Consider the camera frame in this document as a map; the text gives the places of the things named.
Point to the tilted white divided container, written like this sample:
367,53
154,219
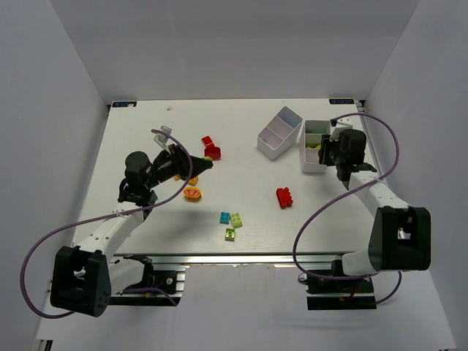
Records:
279,134

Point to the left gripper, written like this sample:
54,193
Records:
181,163

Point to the orange small lego brick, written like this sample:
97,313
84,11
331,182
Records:
194,180

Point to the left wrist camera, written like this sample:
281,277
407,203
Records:
162,139

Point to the large red lego brick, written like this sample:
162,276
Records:
284,197

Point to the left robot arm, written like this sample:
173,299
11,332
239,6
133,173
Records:
87,275

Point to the pale green lego brick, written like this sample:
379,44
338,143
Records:
236,220

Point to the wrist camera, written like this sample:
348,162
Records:
338,125
162,139

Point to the right blue table label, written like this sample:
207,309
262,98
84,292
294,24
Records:
341,101

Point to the upright white divided container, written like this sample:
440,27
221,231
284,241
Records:
311,134

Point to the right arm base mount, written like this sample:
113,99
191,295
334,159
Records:
336,295

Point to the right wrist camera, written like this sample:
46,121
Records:
338,125

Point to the lime printed lego brick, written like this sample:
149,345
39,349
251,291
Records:
318,146

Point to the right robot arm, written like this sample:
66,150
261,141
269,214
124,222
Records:
400,238

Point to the cyan small lego brick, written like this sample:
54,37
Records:
224,218

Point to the left blue table label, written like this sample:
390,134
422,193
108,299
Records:
123,104

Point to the pale green printed lego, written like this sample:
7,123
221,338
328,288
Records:
230,234

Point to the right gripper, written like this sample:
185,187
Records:
326,151

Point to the blue table label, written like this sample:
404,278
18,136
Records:
123,104
341,101

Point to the red rounded lego piece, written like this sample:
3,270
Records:
213,152

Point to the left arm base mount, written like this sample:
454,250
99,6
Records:
157,287

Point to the orange printed round lego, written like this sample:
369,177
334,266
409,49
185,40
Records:
192,194

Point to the small red lego brick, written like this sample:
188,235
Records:
207,141

